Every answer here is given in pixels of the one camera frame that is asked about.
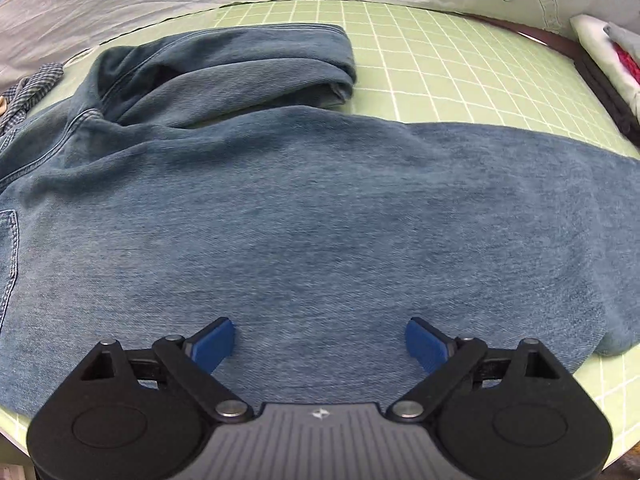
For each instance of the white garment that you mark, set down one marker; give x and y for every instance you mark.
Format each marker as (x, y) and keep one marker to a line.
(595, 45)

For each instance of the light grey garment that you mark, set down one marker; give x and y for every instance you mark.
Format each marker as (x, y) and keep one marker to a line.
(625, 37)

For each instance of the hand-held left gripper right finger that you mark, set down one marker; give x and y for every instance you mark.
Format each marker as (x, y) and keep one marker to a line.
(425, 345)

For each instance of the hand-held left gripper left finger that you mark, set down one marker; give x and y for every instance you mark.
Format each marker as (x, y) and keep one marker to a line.
(215, 342)

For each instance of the blue denim jeans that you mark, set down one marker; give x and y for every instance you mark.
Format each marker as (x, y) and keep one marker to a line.
(300, 210)

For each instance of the green grid mat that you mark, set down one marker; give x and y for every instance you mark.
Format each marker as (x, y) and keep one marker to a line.
(450, 60)

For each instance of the black garment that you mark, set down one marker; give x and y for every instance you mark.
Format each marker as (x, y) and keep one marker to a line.
(607, 100)

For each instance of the dark checked garment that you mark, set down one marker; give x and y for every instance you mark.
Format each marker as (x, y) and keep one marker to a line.
(30, 90)

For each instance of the red knit garment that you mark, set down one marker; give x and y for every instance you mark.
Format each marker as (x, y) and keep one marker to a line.
(630, 62)

